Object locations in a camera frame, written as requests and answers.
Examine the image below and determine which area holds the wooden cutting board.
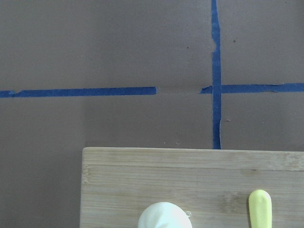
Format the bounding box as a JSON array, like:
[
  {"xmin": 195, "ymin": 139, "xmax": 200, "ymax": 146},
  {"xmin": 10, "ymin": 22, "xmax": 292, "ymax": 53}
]
[{"xmin": 80, "ymin": 147, "xmax": 304, "ymax": 228}]

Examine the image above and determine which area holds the yellow plastic knife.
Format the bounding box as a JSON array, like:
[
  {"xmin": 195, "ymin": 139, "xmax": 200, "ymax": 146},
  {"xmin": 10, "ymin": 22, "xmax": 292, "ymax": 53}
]
[{"xmin": 248, "ymin": 190, "xmax": 272, "ymax": 228}]

